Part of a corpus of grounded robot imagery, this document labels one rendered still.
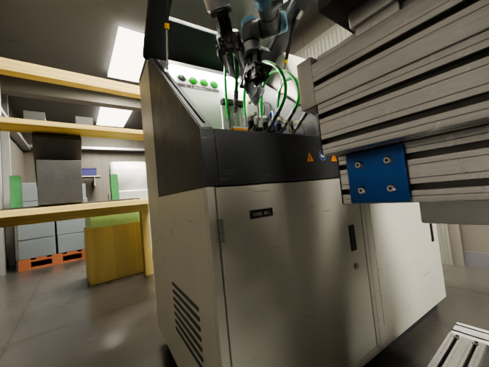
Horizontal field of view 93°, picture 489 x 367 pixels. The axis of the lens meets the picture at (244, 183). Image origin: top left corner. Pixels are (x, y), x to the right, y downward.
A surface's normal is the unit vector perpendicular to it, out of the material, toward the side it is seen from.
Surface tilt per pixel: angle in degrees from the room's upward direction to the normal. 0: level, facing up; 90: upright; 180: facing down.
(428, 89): 90
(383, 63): 90
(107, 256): 90
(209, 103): 90
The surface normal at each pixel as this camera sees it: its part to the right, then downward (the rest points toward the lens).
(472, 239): -0.80, 0.05
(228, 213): 0.53, -0.10
